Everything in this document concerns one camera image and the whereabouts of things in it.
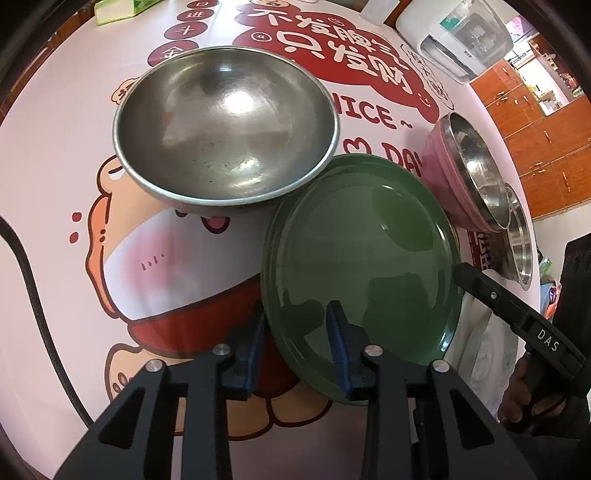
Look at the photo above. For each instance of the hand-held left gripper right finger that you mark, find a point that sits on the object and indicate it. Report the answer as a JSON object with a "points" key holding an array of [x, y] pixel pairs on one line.
{"points": [[339, 350]]}

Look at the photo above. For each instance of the person's right hand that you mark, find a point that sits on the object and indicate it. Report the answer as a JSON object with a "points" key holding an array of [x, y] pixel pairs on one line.
{"points": [[512, 392]]}

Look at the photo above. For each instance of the plain steel bowl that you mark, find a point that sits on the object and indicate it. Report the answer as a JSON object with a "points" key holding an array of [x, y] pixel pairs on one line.
{"points": [[519, 249]]}

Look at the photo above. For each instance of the pink steel bowl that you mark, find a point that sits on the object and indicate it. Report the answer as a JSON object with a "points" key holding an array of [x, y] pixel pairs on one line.
{"points": [[438, 175]]}

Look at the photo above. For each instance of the white countertop sterilizer box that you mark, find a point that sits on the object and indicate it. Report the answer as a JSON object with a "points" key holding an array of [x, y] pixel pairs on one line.
{"points": [[448, 32]]}

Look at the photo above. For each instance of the green plate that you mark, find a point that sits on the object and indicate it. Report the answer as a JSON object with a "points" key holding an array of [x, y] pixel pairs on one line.
{"points": [[360, 240]]}

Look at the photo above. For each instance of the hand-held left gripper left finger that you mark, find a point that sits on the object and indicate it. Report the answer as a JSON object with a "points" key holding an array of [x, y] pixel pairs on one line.
{"points": [[251, 355]]}

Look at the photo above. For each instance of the clear squeeze bottle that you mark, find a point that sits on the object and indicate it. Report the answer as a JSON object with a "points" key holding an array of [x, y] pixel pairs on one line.
{"points": [[381, 9]]}

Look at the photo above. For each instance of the grey steel bowl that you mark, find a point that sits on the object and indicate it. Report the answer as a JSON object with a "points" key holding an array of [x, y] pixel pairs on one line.
{"points": [[221, 115]]}

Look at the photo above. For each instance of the wooden wall cabinet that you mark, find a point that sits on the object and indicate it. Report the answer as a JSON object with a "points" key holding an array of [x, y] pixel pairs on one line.
{"points": [[540, 120]]}

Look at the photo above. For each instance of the green tissue pack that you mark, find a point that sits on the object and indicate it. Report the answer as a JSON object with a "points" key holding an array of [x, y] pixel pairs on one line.
{"points": [[124, 9]]}

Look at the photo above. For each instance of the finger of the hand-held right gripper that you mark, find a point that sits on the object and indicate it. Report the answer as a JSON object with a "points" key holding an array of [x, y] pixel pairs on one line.
{"points": [[508, 314]]}

